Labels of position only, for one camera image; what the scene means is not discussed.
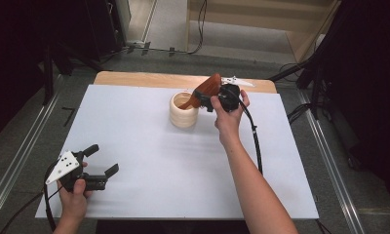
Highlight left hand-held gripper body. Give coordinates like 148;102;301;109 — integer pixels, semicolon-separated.
45;150;108;193

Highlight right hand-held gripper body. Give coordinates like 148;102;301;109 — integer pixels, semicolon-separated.
216;75;256;114

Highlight brown wooden scoop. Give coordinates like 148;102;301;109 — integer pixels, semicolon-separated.
177;72;222;110

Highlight cream ribbed cup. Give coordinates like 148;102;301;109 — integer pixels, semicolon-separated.
169;92;200;129

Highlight person's right hand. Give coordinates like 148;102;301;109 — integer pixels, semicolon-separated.
210;89;251;147

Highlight person's left hand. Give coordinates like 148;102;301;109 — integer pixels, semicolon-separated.
57;161;94;224

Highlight white board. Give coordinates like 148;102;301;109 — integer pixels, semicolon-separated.
35;84;320;220

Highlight light wooden table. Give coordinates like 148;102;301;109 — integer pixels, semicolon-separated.
94;70;278;95

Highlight person's dark lap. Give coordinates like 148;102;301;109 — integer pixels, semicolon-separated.
95;219;251;234

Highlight light wooden cabinet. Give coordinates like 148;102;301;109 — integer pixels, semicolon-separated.
186;0;342;64

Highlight black metal stand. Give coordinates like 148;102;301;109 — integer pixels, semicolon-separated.
41;40;104;106
267;0;348;121

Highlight black equipment case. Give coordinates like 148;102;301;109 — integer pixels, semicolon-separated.
82;0;127;62

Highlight left hand-held gripper cable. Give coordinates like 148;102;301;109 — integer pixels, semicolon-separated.
0;162;62;234

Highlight hand-held gripper cable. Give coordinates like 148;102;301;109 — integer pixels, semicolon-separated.
0;162;62;234
226;87;264;176

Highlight metal floor rail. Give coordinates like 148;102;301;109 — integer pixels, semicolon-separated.
295;89;367;234
0;74;64;225

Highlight right hand-held gripper cable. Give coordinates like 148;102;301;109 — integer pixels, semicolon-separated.
226;87;264;176

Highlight black floor cables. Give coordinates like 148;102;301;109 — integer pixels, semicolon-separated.
286;101;314;125

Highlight black hanging cable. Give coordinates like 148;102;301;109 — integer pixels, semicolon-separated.
186;0;208;56

